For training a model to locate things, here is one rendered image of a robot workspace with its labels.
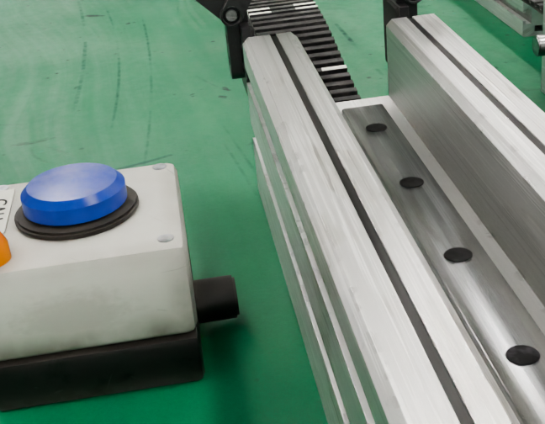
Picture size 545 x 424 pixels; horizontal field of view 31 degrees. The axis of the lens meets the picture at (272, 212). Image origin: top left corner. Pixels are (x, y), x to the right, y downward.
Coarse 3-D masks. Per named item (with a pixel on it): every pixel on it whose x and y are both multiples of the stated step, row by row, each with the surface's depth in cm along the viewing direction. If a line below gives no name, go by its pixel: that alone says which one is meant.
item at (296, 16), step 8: (264, 16) 70; (272, 16) 70; (280, 16) 70; (288, 16) 70; (296, 16) 70; (304, 16) 69; (312, 16) 69; (320, 16) 69; (256, 24) 69; (264, 24) 69; (272, 24) 69
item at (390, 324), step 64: (256, 64) 45; (448, 64) 42; (256, 128) 47; (320, 128) 37; (384, 128) 44; (448, 128) 40; (512, 128) 35; (320, 192) 32; (384, 192) 32; (448, 192) 40; (512, 192) 34; (320, 256) 30; (384, 256) 28; (448, 256) 33; (512, 256) 34; (320, 320) 32; (384, 320) 25; (448, 320) 25; (512, 320) 29; (320, 384) 35; (384, 384) 23; (448, 384) 22; (512, 384) 27
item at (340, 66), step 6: (324, 60) 64; (330, 60) 64; (336, 60) 64; (342, 60) 64; (318, 66) 63; (324, 66) 63; (330, 66) 63; (336, 66) 63; (342, 66) 63; (318, 72) 63; (324, 72) 63; (330, 72) 63; (336, 72) 63; (342, 72) 63
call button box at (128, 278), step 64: (0, 192) 40; (128, 192) 39; (64, 256) 35; (128, 256) 35; (0, 320) 35; (64, 320) 36; (128, 320) 36; (192, 320) 36; (0, 384) 36; (64, 384) 37; (128, 384) 37
